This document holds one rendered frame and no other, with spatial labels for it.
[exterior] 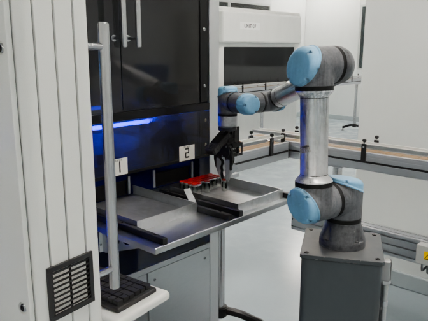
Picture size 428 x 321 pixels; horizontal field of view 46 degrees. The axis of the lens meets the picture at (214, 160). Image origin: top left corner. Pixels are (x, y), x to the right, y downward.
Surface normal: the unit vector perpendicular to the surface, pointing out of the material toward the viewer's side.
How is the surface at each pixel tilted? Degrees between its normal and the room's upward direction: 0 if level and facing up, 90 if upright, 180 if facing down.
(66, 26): 90
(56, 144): 90
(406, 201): 90
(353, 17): 90
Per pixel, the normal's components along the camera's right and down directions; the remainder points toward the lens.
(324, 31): -0.68, 0.16
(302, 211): -0.83, 0.25
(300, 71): -0.83, -0.01
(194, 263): 0.74, 0.14
